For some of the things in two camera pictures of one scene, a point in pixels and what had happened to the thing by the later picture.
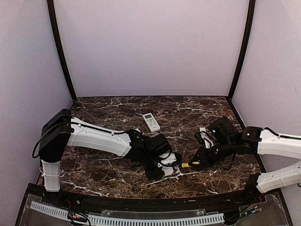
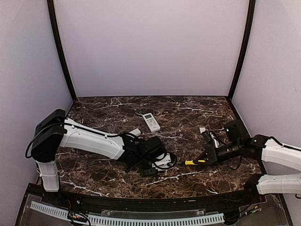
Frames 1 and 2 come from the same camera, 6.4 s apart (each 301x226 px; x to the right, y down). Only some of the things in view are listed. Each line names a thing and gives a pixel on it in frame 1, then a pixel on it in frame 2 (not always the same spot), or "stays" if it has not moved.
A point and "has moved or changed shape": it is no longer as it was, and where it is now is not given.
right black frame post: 249,30 stays
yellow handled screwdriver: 186,165 has moved or changed shape
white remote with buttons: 152,124 stays
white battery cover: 201,129 stays
